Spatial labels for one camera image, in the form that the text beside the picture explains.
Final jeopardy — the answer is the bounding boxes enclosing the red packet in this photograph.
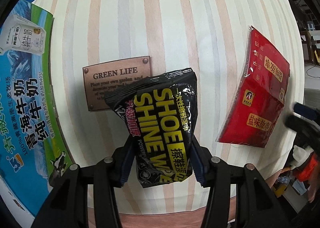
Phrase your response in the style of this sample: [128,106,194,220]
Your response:
[218,27,290,148]

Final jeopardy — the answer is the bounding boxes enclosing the black shoe shine wipes pack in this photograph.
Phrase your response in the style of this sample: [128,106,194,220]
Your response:
[104,68,197,188]

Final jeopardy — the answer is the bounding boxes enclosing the open cardboard box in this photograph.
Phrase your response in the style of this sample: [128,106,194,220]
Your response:
[0,0,72,227]

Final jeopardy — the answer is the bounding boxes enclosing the brown green life label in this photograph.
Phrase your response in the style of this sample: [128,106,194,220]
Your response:
[82,56,151,112]

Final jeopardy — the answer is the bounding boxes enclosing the striped tablecloth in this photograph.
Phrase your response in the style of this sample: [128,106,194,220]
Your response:
[32,0,306,215]

